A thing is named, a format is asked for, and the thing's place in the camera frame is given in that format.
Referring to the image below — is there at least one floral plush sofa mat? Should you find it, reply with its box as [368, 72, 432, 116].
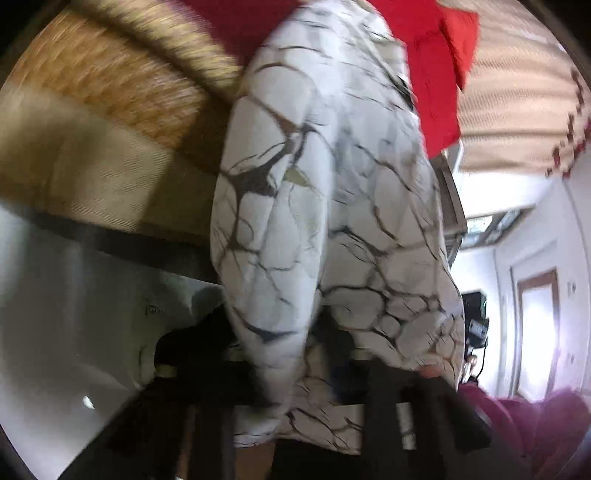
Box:
[457, 383, 591, 480]

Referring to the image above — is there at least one white crackle-pattern pillow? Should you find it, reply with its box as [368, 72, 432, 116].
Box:
[210, 0, 466, 450]

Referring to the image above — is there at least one black device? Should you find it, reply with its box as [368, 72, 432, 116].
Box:
[461, 290, 491, 354]

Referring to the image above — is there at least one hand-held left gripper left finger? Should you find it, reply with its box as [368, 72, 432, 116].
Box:
[76, 305, 274, 480]

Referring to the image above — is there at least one tan woven cloth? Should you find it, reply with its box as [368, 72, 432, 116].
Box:
[11, 0, 247, 155]

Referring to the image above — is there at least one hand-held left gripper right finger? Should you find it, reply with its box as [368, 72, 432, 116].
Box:
[321, 320, 491, 462]

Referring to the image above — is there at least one brown-framed door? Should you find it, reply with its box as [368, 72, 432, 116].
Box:
[510, 267, 563, 403]

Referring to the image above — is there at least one red cushion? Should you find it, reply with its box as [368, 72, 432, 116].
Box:
[175, 0, 481, 158]

